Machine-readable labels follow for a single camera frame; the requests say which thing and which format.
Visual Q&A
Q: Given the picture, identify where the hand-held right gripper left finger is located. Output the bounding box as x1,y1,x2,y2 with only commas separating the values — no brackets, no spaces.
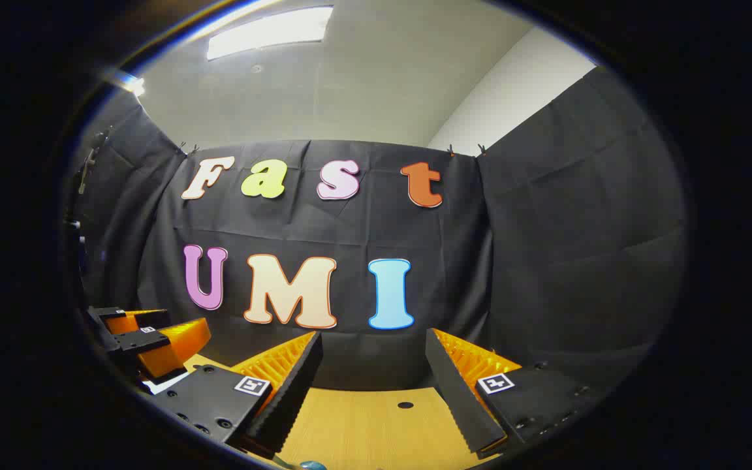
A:
148,330,324,461

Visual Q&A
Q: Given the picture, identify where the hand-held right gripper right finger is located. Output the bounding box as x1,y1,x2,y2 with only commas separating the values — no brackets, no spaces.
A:
424,328,605,458

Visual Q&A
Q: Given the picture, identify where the black backdrop cloth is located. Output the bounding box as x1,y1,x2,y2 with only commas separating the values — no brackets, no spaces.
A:
63,65,690,392

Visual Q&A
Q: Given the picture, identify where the grey metal clamp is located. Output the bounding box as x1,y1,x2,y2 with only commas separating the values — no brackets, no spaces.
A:
78,127,112,196

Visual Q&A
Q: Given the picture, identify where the ceiling light panel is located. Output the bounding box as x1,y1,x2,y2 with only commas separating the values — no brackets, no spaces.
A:
206,5,335,61

